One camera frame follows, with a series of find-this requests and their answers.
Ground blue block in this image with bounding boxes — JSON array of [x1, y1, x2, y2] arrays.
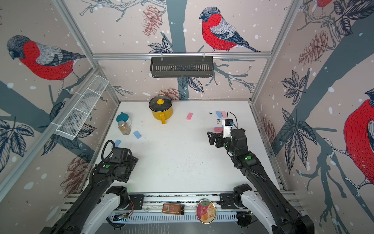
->
[[133, 131, 142, 139], [215, 111, 223, 119]]

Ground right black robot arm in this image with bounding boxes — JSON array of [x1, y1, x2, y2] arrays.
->
[[207, 129, 315, 234]]

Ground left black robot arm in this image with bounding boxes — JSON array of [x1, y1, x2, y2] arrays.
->
[[41, 146, 138, 234]]

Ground pink block right cluster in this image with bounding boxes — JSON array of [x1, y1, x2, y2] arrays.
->
[[214, 127, 224, 133]]

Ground brown spice jar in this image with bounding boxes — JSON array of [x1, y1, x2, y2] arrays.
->
[[118, 121, 131, 135]]

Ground teal lid jar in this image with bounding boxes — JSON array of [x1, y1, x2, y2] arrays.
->
[[116, 112, 132, 126]]

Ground glass lid yellow knob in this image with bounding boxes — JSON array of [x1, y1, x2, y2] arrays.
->
[[149, 96, 173, 112]]

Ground brown packet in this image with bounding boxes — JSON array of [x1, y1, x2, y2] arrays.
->
[[162, 203, 185, 215]]

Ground pink round cup lid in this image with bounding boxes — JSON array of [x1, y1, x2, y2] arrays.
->
[[196, 199, 216, 224]]

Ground black hanging shelf basket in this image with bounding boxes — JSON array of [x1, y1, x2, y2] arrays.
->
[[150, 56, 214, 78]]

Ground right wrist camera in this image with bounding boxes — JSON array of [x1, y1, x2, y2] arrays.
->
[[222, 119, 234, 138]]

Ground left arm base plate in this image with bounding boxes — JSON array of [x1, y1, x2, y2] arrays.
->
[[117, 194, 144, 211]]

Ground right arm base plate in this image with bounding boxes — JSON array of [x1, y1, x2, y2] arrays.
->
[[217, 193, 249, 210]]

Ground yellow pot with handle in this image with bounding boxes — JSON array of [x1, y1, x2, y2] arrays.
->
[[152, 107, 173, 124]]

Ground white wire basket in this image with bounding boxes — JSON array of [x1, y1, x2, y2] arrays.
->
[[55, 75, 109, 140]]

